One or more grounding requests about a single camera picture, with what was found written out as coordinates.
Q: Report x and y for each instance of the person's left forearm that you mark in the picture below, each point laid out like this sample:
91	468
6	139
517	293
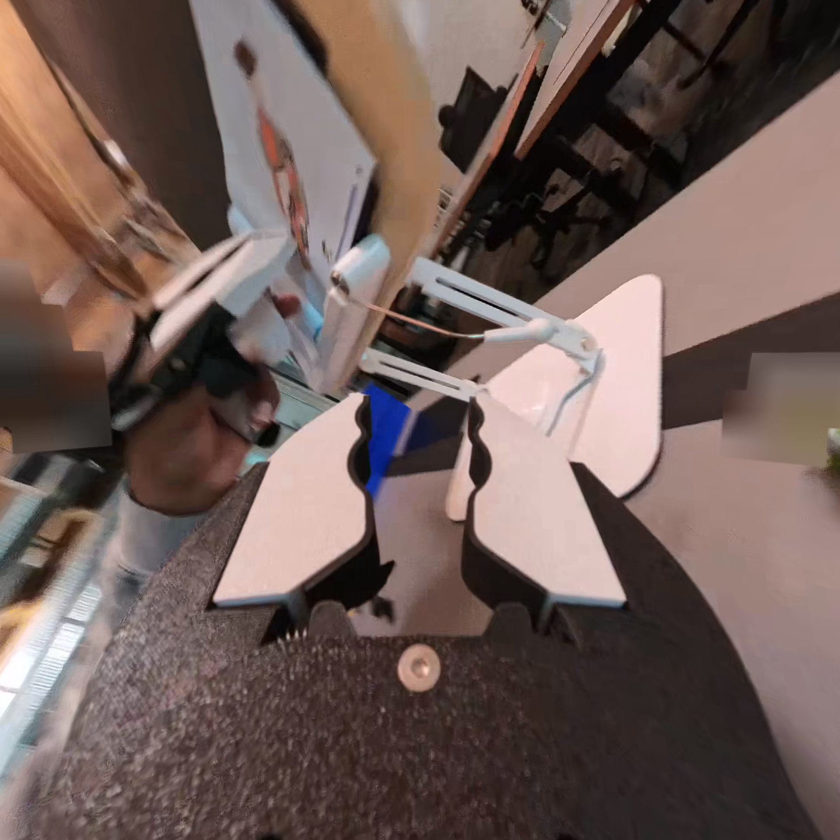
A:
145	538

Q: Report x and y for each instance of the white book stand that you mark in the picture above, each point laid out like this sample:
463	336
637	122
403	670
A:
617	381

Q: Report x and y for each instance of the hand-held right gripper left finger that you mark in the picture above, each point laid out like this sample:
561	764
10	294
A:
295	525

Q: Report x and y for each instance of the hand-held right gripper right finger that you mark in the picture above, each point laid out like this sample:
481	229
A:
545	525

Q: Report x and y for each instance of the instruction booklet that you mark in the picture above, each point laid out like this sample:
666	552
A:
289	118

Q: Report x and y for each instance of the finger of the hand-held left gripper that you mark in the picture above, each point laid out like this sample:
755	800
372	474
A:
263	328
223	269

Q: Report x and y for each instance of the person's left hand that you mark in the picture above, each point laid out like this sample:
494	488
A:
197	446

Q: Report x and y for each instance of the blue storage bin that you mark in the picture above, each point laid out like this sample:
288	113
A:
385	433

